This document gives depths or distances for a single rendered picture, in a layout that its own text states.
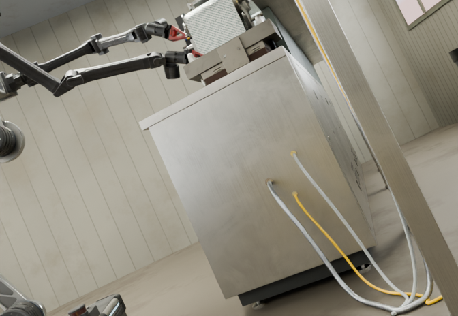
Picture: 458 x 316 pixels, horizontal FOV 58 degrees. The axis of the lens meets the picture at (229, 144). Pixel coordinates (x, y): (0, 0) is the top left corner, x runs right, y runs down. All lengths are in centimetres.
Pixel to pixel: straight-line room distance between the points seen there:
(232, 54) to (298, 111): 35
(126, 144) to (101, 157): 30
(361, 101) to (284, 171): 62
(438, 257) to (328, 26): 60
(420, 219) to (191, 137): 93
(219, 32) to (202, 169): 64
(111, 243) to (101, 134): 121
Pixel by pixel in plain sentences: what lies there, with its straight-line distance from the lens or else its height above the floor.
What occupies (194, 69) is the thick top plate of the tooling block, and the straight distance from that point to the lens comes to 173.
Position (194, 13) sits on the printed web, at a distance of 199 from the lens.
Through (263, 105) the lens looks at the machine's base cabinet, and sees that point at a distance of 158.
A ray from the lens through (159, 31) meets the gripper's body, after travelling 207.
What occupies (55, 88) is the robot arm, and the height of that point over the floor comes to 120.
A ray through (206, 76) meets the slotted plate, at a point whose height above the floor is 95.
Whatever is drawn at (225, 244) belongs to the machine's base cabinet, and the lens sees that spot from 169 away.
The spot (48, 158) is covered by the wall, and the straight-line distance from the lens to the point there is 502.
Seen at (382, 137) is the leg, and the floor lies 48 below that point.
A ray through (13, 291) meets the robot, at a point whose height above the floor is 47.
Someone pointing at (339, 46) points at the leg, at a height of 72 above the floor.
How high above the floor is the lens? 56
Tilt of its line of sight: 3 degrees up
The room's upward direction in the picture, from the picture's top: 25 degrees counter-clockwise
